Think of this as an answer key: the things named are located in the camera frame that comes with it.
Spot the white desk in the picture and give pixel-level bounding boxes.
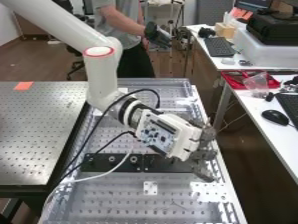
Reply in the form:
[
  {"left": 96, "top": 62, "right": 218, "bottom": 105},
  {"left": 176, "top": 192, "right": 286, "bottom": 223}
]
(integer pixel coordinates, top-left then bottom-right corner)
[
  {"left": 185, "top": 23, "right": 298, "bottom": 73},
  {"left": 212, "top": 74, "right": 298, "bottom": 188}
]

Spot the orange tape patch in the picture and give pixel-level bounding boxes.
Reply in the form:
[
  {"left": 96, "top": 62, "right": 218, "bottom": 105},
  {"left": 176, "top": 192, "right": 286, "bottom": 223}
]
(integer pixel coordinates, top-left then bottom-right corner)
[{"left": 12, "top": 81, "right": 36, "bottom": 92}]

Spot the black computer mouse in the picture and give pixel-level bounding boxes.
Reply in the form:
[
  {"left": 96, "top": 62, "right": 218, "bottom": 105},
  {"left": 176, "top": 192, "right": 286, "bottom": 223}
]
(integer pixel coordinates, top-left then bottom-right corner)
[{"left": 261, "top": 108, "right": 291, "bottom": 127}]

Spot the black case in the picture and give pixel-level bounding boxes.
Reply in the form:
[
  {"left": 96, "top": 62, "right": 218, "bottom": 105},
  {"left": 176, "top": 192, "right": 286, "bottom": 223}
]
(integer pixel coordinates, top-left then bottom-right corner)
[{"left": 245, "top": 9, "right": 298, "bottom": 47}]

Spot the large white box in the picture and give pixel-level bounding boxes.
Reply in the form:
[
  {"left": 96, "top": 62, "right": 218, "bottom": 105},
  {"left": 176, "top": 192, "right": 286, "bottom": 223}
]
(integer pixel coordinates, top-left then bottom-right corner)
[{"left": 233, "top": 26, "right": 298, "bottom": 68}]

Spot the black cable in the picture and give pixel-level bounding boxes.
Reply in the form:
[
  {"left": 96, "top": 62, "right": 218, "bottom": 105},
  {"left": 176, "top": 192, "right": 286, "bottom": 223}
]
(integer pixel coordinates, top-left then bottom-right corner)
[
  {"left": 56, "top": 87, "right": 162, "bottom": 183},
  {"left": 52, "top": 130, "right": 137, "bottom": 193}
]

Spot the black plate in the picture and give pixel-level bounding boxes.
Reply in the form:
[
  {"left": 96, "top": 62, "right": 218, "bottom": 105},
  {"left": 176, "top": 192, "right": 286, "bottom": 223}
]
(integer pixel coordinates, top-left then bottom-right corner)
[{"left": 81, "top": 152, "right": 197, "bottom": 174}]

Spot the clear box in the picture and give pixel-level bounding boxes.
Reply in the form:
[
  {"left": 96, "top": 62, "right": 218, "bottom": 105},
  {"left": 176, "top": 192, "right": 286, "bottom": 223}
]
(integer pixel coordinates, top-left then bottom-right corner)
[{"left": 39, "top": 77, "right": 249, "bottom": 224}]

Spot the red tray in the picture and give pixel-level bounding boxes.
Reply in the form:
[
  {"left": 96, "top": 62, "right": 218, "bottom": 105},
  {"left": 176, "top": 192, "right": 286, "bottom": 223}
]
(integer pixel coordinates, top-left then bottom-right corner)
[{"left": 220, "top": 69, "right": 282, "bottom": 91}]

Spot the black keyboard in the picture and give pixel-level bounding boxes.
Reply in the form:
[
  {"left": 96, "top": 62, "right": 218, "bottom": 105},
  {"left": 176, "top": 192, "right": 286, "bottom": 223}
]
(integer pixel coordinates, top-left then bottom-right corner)
[
  {"left": 274, "top": 92, "right": 298, "bottom": 131},
  {"left": 202, "top": 36, "right": 237, "bottom": 58}
]

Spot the white computer mouse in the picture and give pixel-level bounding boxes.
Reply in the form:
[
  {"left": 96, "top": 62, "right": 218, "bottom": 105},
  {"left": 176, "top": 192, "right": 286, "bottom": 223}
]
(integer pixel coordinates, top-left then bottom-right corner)
[{"left": 220, "top": 57, "right": 237, "bottom": 66}]

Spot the small white bracket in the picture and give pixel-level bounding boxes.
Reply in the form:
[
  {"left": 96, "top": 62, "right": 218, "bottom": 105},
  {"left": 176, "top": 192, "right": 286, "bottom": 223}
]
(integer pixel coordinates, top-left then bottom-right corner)
[{"left": 141, "top": 181, "right": 160, "bottom": 196}]

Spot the clear plastic cup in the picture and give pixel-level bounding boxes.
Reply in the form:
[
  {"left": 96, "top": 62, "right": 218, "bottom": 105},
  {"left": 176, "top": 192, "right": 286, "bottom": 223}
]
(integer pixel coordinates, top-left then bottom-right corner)
[{"left": 241, "top": 71, "right": 271, "bottom": 99}]

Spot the person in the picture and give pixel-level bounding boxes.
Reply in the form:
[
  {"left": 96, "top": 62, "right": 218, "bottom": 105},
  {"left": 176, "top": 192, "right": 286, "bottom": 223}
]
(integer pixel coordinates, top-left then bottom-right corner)
[{"left": 89, "top": 0, "right": 174, "bottom": 80}]

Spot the black office chair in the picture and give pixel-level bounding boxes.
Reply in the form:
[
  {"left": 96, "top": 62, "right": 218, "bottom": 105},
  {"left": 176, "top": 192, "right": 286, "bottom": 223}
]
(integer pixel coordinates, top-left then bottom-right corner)
[{"left": 65, "top": 43, "right": 88, "bottom": 81}]

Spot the cardboard box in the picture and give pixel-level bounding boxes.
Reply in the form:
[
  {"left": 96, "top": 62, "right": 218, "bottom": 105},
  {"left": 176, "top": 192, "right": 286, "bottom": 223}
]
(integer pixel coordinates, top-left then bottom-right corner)
[{"left": 214, "top": 22, "right": 237, "bottom": 40}]

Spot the white cable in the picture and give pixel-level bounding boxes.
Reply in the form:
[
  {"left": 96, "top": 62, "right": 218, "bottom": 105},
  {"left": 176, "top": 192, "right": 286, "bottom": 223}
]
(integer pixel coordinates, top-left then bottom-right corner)
[{"left": 40, "top": 150, "right": 136, "bottom": 209}]

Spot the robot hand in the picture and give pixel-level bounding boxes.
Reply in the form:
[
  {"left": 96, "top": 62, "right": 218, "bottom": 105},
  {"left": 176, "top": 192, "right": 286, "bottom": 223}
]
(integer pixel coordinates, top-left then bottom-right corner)
[{"left": 134, "top": 108, "right": 220, "bottom": 184}]

